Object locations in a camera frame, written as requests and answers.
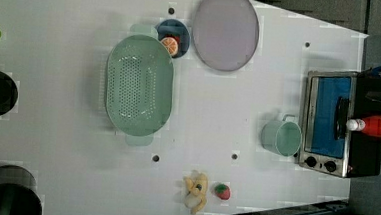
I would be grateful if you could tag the black toaster oven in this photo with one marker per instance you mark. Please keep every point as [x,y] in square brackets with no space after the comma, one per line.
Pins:
[331,99]

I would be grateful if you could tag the red strawberry toy in bowl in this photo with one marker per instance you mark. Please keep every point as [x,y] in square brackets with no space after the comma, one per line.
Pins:
[177,38]

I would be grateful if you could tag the green oval colander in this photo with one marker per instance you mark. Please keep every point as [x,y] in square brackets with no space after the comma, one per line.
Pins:
[139,85]

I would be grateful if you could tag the black round base lower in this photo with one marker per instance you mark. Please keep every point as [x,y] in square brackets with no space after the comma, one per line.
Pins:
[18,192]

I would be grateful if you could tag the small blue bowl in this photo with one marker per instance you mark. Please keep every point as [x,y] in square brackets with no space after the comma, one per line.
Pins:
[172,27]

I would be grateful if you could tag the green mug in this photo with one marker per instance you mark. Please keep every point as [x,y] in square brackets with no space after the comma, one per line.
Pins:
[283,136]

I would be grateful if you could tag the red ketchup bottle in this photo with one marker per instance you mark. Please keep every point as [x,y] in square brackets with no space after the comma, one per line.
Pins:
[368,125]

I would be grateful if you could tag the orange slice toy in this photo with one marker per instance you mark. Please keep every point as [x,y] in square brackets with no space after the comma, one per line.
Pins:
[171,44]

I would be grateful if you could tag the purple round plate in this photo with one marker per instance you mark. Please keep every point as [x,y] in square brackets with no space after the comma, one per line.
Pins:
[225,33]

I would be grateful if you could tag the yellow banana toy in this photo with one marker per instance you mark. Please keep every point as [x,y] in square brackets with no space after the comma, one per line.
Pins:
[196,200]

